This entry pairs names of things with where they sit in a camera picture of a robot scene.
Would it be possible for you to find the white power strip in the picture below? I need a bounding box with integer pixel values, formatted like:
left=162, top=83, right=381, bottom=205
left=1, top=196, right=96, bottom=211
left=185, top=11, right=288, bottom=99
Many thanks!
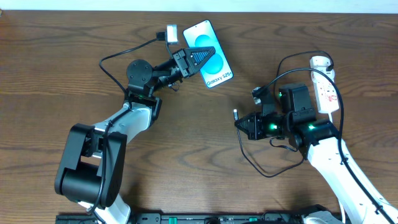
left=311, top=67, right=339, bottom=114

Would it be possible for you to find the black left camera cable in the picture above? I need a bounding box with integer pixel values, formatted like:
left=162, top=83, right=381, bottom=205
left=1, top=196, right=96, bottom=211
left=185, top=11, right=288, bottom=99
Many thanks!
left=83, top=30, right=169, bottom=224

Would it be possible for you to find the black right camera cable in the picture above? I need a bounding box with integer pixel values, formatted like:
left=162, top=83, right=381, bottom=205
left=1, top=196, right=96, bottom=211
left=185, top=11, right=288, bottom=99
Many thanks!
left=257, top=67, right=398, bottom=224

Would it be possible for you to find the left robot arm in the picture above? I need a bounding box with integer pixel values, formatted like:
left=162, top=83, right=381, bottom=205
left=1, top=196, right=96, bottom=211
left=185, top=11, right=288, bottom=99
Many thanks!
left=55, top=47, right=216, bottom=223

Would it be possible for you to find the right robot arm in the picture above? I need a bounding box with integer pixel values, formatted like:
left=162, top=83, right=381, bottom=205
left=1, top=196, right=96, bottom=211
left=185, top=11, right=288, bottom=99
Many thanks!
left=234, top=83, right=397, bottom=223

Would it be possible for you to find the black camera cable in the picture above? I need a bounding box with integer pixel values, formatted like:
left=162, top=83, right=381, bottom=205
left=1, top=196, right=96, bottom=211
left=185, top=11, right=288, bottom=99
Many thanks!
left=83, top=30, right=169, bottom=224
left=257, top=67, right=398, bottom=224

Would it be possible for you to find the white USB wall charger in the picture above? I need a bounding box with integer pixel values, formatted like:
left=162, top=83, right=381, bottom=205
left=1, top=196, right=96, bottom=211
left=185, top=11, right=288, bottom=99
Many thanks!
left=310, top=56, right=334, bottom=72

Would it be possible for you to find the blue Galaxy smartphone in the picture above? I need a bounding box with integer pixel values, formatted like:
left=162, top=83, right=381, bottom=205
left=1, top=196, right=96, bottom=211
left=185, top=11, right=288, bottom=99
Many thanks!
left=183, top=20, right=233, bottom=88

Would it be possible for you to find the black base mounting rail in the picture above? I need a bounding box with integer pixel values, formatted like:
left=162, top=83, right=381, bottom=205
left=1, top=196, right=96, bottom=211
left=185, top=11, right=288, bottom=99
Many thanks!
left=55, top=212, right=343, bottom=224

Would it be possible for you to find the black USB charging cable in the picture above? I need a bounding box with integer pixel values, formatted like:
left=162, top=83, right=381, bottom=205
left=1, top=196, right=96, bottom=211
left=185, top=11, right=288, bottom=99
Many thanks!
left=233, top=50, right=335, bottom=179

